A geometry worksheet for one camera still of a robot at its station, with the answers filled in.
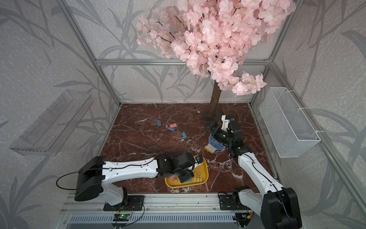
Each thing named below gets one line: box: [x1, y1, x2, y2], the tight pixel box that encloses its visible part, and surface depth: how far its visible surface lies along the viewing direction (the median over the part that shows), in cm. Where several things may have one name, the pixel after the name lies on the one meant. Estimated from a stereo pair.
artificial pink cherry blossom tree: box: [136, 0, 297, 119], surface depth 50 cm
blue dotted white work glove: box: [204, 134, 227, 154], surface depth 96 cm
